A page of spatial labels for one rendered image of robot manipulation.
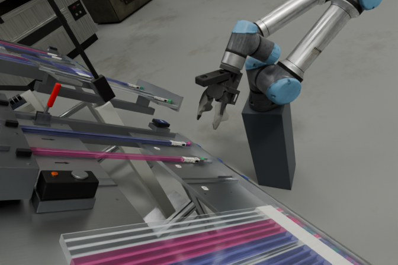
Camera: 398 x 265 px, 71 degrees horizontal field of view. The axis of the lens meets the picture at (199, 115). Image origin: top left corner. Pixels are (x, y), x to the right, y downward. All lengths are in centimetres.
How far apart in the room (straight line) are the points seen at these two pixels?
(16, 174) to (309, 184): 146
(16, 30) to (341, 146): 360
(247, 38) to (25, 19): 347
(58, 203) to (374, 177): 154
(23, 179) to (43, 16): 389
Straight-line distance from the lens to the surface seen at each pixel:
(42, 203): 45
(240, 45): 93
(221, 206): 64
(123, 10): 519
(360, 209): 162
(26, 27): 413
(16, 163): 44
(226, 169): 84
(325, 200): 162
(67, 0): 455
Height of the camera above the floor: 137
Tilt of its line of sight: 38 degrees down
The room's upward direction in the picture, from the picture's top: 20 degrees counter-clockwise
